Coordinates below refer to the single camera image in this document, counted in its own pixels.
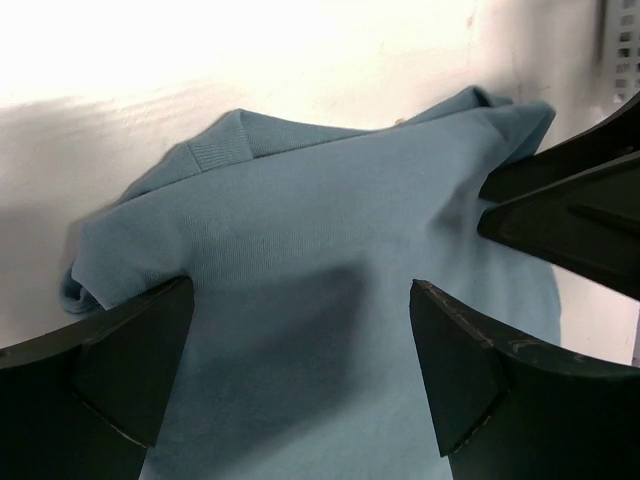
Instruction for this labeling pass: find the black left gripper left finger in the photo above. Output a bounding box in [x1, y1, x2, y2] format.
[1, 277, 194, 479]

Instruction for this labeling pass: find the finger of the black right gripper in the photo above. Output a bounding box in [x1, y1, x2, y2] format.
[477, 153, 639, 299]
[479, 95, 639, 203]

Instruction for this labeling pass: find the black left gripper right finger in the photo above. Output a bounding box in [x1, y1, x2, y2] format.
[410, 280, 639, 479]

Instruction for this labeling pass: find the grey-blue t shirt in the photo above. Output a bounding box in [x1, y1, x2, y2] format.
[61, 87, 560, 479]

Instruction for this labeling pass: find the white plastic basket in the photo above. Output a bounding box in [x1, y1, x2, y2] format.
[600, 0, 639, 108]

